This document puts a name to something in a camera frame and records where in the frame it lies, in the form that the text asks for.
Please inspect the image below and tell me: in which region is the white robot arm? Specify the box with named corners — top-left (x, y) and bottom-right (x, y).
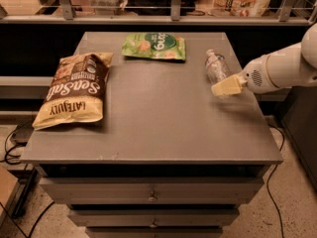
top-left (211, 24), bottom-right (317, 96)

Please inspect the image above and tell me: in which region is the top drawer knob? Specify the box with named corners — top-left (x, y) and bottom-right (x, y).
top-left (148, 191), bottom-right (158, 202)

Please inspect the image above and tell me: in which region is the clear plastic water bottle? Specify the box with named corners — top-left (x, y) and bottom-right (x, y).
top-left (205, 49), bottom-right (231, 84)

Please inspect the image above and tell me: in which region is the brown Sea Salt chip bag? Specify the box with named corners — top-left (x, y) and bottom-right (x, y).
top-left (33, 53), bottom-right (113, 130)

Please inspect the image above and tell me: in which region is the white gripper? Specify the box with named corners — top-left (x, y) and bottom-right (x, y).
top-left (211, 55), bottom-right (278, 96)

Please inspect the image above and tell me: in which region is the drawer knob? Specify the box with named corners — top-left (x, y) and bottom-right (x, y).
top-left (149, 219), bottom-right (158, 229)
top-left (148, 191), bottom-right (158, 202)

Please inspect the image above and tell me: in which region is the black cable right floor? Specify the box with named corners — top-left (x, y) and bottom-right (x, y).
top-left (265, 124), bottom-right (286, 238)

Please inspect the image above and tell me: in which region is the black bag behind glass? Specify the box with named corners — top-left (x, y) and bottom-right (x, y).
top-left (125, 0), bottom-right (197, 16)

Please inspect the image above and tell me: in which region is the metal glass railing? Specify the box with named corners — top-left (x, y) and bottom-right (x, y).
top-left (0, 0), bottom-right (317, 26)

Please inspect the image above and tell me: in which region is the green snack bag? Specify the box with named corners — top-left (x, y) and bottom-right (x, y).
top-left (122, 33), bottom-right (186, 61)

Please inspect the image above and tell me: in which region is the black cables left floor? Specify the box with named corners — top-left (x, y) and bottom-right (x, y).
top-left (0, 121), bottom-right (55, 238)

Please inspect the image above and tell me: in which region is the grey drawer cabinet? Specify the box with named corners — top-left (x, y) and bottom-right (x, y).
top-left (23, 32), bottom-right (281, 238)

